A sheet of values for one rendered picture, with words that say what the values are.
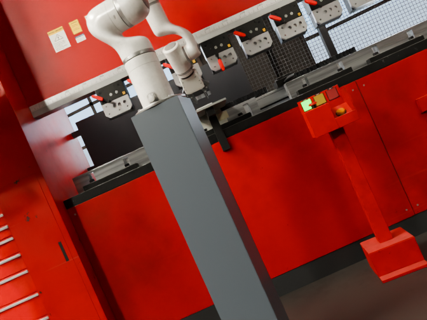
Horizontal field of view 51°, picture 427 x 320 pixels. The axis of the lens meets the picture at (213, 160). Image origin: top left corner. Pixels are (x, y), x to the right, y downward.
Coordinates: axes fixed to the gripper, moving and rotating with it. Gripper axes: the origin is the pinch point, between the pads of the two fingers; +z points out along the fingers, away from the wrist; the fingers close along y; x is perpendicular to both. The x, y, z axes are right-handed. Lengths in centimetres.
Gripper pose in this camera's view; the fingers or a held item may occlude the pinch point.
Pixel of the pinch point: (200, 97)
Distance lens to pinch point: 225.2
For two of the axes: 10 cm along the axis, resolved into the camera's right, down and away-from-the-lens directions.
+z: 4.3, 6.5, 6.3
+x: 1.1, 6.6, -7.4
